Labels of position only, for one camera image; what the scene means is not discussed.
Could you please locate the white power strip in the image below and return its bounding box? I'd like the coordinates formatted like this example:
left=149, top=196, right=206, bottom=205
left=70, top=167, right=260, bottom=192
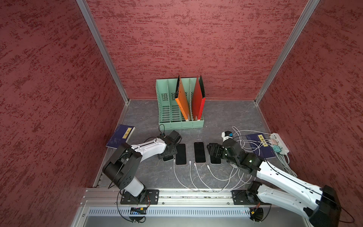
left=270, top=133, right=289, bottom=156

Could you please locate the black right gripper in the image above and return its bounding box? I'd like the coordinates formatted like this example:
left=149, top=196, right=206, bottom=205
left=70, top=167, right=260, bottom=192
left=206, top=143, right=239, bottom=165

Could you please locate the aluminium front rail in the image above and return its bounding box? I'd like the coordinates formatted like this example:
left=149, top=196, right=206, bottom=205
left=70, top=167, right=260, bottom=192
left=80, top=188, right=311, bottom=208

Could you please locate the red folder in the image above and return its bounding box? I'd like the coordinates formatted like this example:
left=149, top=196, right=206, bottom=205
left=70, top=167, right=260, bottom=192
left=192, top=76, right=206, bottom=121

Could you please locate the green plastic file organizer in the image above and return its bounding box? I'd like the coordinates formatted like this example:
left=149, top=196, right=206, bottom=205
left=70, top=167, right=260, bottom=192
left=156, top=79, right=204, bottom=130

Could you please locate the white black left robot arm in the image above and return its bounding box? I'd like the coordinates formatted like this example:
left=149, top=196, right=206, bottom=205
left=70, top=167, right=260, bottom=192
left=102, top=131, right=182, bottom=203

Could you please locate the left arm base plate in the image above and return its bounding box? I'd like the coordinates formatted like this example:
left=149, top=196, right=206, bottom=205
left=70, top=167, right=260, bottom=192
left=120, top=189, right=159, bottom=205

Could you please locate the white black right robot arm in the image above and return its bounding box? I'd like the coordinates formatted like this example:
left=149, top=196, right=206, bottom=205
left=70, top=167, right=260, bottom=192
left=207, top=138, right=343, bottom=227

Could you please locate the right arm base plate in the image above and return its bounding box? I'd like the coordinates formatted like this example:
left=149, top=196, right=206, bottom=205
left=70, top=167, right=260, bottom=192
left=231, top=190, right=269, bottom=206

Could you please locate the purple notebook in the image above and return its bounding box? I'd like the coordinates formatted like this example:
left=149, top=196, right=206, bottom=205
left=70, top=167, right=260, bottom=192
left=245, top=133, right=276, bottom=159
left=106, top=124, right=135, bottom=149

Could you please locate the purple notebook right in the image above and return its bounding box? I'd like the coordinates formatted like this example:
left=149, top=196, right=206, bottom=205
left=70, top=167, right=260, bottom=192
left=245, top=133, right=276, bottom=159

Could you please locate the orange folder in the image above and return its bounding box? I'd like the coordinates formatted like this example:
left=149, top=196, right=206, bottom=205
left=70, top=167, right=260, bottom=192
left=175, top=76, right=191, bottom=121

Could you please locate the white cable phone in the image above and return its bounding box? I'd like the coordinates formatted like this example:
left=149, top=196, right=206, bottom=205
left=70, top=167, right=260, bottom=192
left=206, top=164, right=244, bottom=182
left=189, top=160, right=224, bottom=193
left=193, top=163, right=234, bottom=193
left=173, top=159, right=202, bottom=193

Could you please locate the purple notebook left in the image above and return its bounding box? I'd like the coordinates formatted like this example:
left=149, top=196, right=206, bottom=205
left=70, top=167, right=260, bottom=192
left=106, top=124, right=135, bottom=149

